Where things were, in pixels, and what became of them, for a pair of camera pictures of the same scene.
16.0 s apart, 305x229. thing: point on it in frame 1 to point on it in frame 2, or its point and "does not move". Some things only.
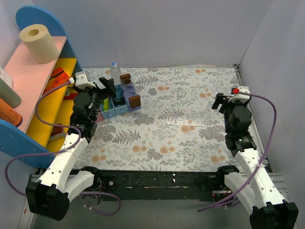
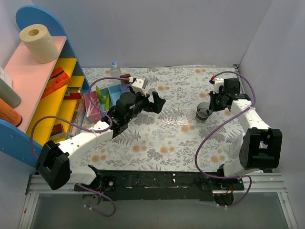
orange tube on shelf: (9, 114) does not move
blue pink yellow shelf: (45, 92) does not move
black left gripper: (104, 86) to (149, 104)
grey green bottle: (9, 95) does not move
